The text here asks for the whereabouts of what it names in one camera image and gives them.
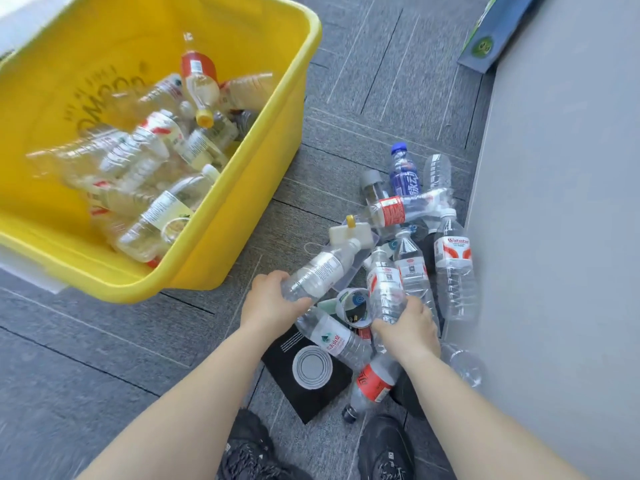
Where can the person's right black shoe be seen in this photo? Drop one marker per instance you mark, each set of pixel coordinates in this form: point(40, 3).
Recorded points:
point(385, 449)

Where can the person's right hand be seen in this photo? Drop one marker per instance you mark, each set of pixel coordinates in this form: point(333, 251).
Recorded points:
point(415, 334)

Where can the red white eraser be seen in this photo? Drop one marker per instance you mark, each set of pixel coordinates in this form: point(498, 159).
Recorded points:
point(365, 334)

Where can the blue green flat box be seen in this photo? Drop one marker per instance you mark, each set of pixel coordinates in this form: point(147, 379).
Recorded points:
point(495, 34)

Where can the person's left forearm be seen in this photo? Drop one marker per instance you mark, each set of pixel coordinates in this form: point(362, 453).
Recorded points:
point(190, 409)

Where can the person's black shoe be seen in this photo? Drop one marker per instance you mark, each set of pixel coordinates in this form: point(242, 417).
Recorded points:
point(250, 454)
point(385, 449)

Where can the red label plastic bottle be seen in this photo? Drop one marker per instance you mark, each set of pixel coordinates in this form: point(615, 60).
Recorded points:
point(385, 284)

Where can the person's right forearm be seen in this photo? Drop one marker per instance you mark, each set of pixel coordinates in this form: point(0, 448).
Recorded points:
point(475, 424)

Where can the bag of bottles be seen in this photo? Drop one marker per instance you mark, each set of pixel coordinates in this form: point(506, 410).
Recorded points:
point(452, 274)

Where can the person's left hand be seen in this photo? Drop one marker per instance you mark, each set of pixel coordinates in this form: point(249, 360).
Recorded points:
point(270, 307)

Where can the yellow plastic bin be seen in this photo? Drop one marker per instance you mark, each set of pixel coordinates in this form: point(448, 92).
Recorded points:
point(225, 244)

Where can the cluster of discarded bottles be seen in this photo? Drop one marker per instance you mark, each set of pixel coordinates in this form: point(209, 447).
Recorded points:
point(145, 169)

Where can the black notebook white circle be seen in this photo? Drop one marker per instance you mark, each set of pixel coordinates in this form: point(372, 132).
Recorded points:
point(325, 394)

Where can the white power bank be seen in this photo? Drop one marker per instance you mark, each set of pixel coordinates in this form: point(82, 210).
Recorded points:
point(350, 237)

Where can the white label plastic bottle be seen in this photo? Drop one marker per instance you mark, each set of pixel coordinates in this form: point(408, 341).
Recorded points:
point(325, 267)

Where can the person's left black shoe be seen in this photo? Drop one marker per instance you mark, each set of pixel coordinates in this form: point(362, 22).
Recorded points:
point(250, 454)

